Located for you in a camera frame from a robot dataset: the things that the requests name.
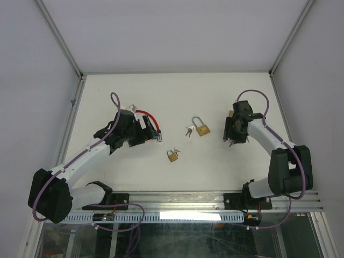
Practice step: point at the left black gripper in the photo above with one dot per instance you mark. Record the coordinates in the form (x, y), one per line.
(148, 133)

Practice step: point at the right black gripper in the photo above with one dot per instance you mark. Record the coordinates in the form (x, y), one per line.
(227, 131)

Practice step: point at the red cable lock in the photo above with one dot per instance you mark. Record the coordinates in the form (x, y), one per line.
(156, 125)

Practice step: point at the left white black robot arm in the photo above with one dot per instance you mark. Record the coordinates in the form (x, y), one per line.
(53, 193)

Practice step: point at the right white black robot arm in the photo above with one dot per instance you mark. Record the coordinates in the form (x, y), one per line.
(290, 167)

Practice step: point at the long shackle brass padlock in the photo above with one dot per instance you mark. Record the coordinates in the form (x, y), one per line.
(203, 129)

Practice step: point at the small brass padlock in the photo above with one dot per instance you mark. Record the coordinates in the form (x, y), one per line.
(172, 156)

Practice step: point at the keys beside long padlock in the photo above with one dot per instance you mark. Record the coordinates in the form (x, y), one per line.
(190, 129)

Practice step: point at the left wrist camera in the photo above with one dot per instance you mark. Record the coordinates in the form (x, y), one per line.
(132, 108)

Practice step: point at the aluminium front rail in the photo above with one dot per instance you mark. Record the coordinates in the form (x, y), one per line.
(213, 200)

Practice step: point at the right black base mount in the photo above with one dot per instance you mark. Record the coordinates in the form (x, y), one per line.
(240, 202)

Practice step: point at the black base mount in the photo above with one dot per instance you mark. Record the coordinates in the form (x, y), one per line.
(240, 202)
(110, 200)

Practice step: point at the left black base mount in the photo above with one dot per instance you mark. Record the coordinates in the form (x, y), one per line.
(110, 200)

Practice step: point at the grey slotted cable duct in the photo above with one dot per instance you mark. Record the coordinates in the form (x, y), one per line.
(154, 217)

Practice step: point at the right aluminium frame post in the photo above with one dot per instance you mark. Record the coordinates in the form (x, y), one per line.
(292, 34)

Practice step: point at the aluminium frame post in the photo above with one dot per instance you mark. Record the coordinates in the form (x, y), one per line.
(292, 34)
(51, 24)

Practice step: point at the left aluminium frame post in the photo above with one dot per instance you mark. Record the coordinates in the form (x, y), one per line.
(51, 24)

